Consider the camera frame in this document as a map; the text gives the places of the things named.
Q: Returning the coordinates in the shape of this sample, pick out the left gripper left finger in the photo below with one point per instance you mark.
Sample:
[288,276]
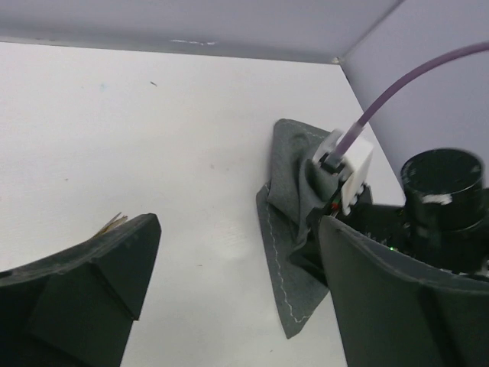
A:
[77,307]

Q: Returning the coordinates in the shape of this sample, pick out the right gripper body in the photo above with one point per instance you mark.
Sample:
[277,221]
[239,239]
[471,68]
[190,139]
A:
[443,222]

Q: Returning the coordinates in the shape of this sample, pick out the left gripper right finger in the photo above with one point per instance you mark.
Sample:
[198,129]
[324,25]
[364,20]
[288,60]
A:
[393,310]

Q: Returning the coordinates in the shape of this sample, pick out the grey cloth napkin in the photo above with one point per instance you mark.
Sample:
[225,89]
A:
[296,187]

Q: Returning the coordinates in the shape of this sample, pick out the silver fork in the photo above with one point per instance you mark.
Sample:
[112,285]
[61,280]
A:
[114,222]

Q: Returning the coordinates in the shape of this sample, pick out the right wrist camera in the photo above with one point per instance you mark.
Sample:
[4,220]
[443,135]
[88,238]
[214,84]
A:
[351,168]

